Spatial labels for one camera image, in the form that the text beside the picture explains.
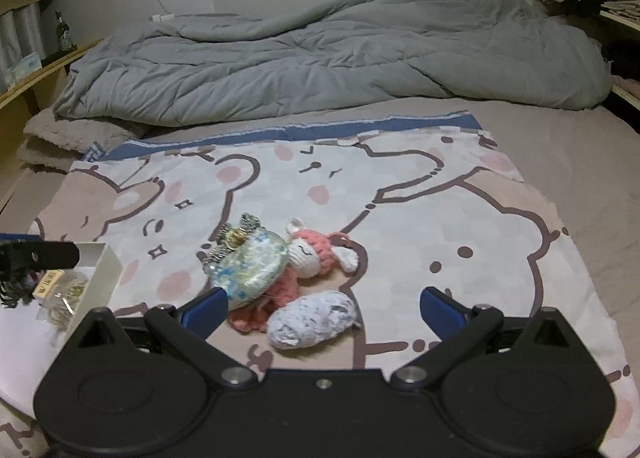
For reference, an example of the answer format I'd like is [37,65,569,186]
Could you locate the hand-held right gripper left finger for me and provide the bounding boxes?
[65,287,255,391]

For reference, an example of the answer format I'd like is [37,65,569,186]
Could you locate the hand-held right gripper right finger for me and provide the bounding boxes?
[391,287,583,391]

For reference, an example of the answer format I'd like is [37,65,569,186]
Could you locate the yellow tissue packet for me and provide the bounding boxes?
[32,270,66,302]

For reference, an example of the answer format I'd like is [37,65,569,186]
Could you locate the bag of rubber bands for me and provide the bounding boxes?
[37,272,94,347]

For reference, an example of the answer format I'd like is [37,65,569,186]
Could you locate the floral coin purse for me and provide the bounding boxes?
[207,229,291,312]

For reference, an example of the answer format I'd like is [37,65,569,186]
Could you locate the white cardboard box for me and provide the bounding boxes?
[0,241,124,415]

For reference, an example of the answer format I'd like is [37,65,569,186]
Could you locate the bear printed blanket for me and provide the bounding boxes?
[0,110,632,458]

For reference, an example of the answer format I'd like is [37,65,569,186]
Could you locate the white fuzzy scrunchie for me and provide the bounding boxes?
[266,290,362,350]

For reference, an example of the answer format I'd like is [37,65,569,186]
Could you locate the beige fuzzy blanket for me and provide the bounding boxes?
[17,105,152,172]

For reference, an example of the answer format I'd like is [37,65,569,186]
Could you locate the pink crochet doll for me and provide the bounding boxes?
[227,217,361,335]

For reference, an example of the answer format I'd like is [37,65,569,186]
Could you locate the wooden side shelf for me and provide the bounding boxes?
[0,36,109,219]

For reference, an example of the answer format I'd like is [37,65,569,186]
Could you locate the tissue box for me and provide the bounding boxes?
[4,52,44,84]

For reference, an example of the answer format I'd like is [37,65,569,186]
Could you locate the grey curtain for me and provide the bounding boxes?
[0,0,44,97]

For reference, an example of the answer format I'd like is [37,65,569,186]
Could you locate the green glass bottle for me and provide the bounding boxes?
[53,10,74,52]

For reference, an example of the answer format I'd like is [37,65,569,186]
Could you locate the beige bed sheet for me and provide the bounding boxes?
[0,96,640,369]

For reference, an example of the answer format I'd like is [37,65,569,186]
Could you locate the grey duvet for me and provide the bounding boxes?
[52,0,614,128]

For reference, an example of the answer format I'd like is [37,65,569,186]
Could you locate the pink folded clothes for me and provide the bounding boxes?
[612,76,640,100]

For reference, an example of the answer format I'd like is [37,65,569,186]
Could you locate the dark clothes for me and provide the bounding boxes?
[602,37,640,85]

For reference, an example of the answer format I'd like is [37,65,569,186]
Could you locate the beige folded clothes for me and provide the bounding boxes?
[599,0,640,22]

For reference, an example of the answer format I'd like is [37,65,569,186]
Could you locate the striped hair tie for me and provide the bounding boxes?
[199,211,266,270]

